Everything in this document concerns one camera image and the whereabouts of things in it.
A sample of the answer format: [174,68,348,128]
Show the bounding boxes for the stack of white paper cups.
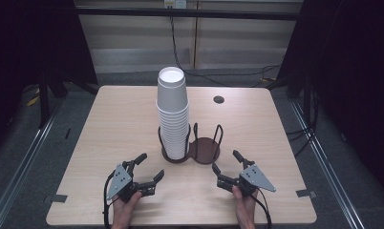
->
[155,66,191,160]

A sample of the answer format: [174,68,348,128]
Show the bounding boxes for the black floor cables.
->
[285,85,320,157]

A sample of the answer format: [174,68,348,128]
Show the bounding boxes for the white wall power outlet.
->
[163,0,188,10]

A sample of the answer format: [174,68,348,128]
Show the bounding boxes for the person's left hand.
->
[111,191,143,224]

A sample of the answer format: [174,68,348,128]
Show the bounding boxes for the dark brown wire cup holder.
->
[157,122,224,166]

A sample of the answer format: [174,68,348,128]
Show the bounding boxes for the dark curtain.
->
[277,0,384,201]
[0,0,99,154]

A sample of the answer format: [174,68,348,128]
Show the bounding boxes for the black hanging power cable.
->
[169,15,282,89]

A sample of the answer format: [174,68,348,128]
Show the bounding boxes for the grey tape piece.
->
[295,188,317,198]
[43,194,69,204]

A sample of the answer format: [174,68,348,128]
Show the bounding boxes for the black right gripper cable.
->
[250,187,273,229]

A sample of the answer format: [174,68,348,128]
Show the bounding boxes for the black metal stand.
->
[36,74,52,130]

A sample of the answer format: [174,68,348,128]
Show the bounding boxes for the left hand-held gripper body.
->
[106,160,157,202]

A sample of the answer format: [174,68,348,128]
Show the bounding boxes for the metal floor rail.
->
[0,103,64,229]
[289,99,367,229]

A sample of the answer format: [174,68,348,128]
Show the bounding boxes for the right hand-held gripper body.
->
[216,159,277,197]

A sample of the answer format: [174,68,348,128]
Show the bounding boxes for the person's right hand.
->
[231,185,259,223]

